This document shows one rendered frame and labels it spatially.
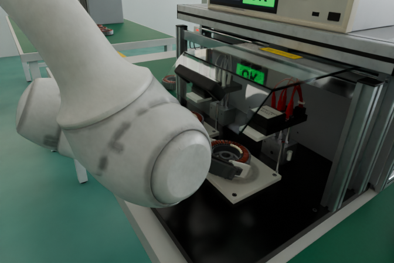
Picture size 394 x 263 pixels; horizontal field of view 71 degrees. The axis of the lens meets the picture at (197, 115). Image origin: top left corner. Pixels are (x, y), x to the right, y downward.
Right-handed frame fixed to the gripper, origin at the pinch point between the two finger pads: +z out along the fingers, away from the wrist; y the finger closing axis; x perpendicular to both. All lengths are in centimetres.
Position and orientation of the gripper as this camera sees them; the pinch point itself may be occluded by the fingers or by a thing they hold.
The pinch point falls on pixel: (224, 156)
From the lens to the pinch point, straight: 64.4
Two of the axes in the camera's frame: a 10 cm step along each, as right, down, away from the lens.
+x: 4.5, -8.8, -1.3
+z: 7.0, 2.6, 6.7
